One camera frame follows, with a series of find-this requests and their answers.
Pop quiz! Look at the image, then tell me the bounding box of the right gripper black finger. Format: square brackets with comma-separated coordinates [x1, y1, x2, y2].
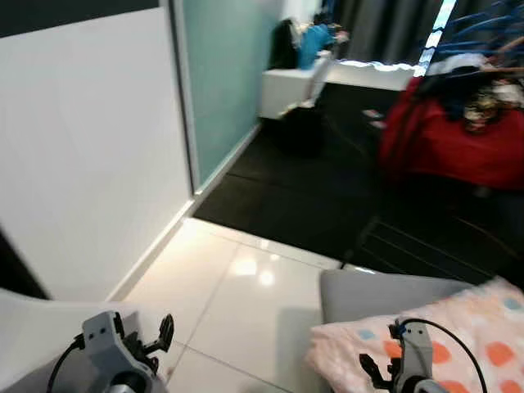
[360, 353, 387, 387]

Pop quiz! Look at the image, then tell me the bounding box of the pink pillow with orange dots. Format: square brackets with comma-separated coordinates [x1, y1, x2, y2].
[306, 278, 524, 393]

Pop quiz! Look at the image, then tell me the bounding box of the pile of mixed clothes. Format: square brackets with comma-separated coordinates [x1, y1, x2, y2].
[418, 53, 524, 136]

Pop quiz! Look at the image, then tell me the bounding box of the white low cabinet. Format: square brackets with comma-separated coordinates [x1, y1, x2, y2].
[260, 51, 335, 120]

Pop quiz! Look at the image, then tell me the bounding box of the black garment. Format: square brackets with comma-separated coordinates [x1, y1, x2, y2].
[268, 18, 302, 71]

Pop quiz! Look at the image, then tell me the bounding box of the blue clothes hanger rack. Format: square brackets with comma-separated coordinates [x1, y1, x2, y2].
[430, 0, 524, 70]

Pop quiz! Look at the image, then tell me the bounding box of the blue garment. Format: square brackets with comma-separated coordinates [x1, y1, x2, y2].
[296, 23, 335, 71]

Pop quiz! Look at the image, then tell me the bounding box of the dark grey curtain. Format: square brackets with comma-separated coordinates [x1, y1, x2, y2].
[332, 0, 447, 66]

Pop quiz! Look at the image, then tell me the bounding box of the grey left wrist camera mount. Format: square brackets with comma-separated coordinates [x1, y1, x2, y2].
[80, 310, 156, 379]

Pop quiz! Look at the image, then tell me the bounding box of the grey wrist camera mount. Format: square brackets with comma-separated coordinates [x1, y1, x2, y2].
[80, 310, 156, 379]
[396, 321, 434, 384]

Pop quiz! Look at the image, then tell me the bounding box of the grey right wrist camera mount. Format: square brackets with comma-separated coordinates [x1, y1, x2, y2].
[396, 321, 434, 384]

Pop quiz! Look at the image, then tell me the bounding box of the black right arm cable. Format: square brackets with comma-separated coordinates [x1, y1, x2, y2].
[397, 318, 489, 393]

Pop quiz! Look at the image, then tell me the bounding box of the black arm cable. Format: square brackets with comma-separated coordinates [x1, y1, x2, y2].
[47, 334, 87, 393]
[397, 318, 489, 393]

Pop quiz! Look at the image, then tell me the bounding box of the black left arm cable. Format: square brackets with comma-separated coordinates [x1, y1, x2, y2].
[47, 334, 87, 393]

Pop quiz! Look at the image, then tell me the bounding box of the black wire drying rack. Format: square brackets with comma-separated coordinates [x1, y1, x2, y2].
[340, 215, 524, 286]

